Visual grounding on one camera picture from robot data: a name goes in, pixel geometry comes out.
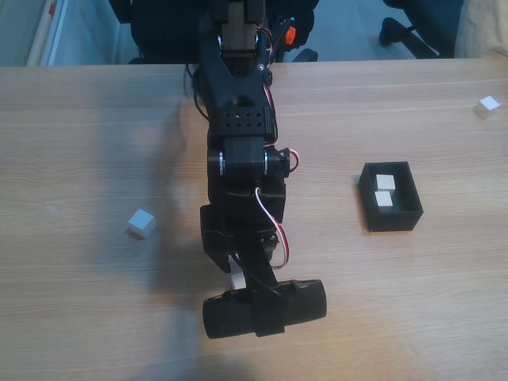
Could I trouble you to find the white cube block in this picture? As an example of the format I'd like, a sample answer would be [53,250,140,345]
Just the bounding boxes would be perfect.
[375,173,397,195]
[127,209,156,241]
[229,256,247,291]
[475,95,502,120]
[374,190,394,210]

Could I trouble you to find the white panel with red mark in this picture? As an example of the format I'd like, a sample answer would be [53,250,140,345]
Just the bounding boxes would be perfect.
[25,0,75,67]

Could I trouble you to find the black camera cable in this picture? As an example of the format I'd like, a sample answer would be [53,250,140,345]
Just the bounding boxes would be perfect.
[232,253,287,303]

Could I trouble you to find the white and red cable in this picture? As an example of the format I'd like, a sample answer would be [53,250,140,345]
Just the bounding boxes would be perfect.
[255,187,291,271]

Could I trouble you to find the black oval camera box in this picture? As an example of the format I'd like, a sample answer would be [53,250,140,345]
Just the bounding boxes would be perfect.
[202,279,329,340]

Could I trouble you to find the beige cloth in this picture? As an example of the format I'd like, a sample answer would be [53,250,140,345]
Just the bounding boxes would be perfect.
[454,0,508,60]

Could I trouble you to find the dark office chair with base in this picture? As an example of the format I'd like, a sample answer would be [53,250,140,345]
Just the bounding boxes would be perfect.
[379,0,468,60]

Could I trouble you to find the black open box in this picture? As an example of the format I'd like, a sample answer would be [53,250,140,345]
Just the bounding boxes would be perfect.
[358,160,425,233]

